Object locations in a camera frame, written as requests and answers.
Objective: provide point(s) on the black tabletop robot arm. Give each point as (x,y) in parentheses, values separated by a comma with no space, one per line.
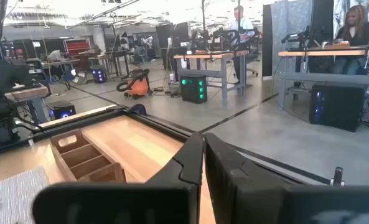
(296,36)

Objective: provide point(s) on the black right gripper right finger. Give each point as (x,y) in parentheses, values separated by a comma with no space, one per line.
(249,199)

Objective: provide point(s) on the red tool chest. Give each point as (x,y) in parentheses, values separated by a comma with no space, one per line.
(77,47)

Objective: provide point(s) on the grey fabric partition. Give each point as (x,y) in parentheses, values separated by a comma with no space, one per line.
(291,28)

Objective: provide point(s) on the black equipment box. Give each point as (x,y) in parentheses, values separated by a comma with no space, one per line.
(36,70)

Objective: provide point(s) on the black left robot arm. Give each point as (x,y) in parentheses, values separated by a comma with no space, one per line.
(0,81)

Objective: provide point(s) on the orange shop vacuum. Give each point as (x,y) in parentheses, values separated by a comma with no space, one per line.
(137,87)

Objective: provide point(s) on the black computer tower blue light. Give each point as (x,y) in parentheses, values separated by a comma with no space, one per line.
(339,107)

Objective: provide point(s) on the black partition panel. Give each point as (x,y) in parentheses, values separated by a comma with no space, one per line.
(171,37)
(266,40)

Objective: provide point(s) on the black computer tower green lights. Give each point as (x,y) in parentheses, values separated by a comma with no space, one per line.
(192,90)

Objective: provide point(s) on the grey woven placemat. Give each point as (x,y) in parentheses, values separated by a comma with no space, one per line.
(13,199)

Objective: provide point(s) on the wooden workbench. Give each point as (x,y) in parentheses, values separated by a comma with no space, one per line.
(209,56)
(327,52)
(25,91)

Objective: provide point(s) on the person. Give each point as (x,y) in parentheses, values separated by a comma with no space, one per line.
(353,34)
(243,26)
(56,56)

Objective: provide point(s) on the black aluminium table frame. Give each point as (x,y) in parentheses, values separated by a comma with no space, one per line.
(162,126)

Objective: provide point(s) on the black camera gantry frame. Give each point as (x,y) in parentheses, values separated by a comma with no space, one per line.
(203,18)

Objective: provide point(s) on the white bottle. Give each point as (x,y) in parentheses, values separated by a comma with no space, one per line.
(172,77)

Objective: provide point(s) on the wooden tea organizer box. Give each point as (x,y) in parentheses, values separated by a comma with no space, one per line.
(58,157)

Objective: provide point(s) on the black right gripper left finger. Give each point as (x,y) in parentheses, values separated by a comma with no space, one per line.
(125,202)

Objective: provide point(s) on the silver foil sheet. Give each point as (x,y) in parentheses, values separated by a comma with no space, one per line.
(339,12)

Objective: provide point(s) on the black computer tower purple lights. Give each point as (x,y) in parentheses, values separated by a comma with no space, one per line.
(98,74)

